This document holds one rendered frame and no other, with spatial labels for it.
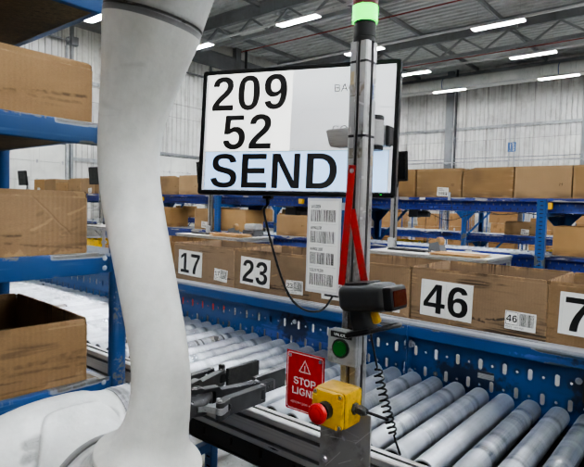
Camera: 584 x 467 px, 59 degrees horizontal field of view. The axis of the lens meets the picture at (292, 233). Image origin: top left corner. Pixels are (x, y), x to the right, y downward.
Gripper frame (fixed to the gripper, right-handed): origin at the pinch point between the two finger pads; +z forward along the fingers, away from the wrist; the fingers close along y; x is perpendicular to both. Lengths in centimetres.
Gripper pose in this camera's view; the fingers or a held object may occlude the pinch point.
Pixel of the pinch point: (257, 376)
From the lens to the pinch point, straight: 87.1
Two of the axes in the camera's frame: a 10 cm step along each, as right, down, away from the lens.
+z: 6.4, -0.2, 7.7
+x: -0.3, 10.0, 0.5
